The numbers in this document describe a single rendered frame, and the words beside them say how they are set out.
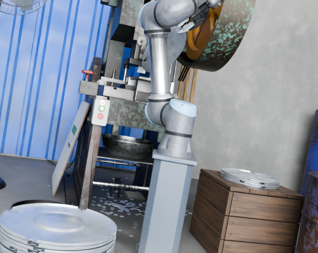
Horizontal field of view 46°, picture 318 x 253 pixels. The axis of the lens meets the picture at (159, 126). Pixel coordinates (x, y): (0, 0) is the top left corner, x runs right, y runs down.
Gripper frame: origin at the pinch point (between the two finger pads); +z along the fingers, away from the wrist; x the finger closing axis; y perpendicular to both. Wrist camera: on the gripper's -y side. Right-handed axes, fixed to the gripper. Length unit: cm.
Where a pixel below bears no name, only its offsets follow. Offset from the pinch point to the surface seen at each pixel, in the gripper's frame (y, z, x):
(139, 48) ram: -18.2, 27.6, -15.2
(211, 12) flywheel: -46, -17, -16
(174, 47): -6.2, 8.2, 2.8
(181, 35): -4.3, 1.3, 1.3
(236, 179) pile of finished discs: 2, 18, 78
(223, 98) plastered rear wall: -187, 25, 4
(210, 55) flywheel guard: -32.1, -2.3, 10.2
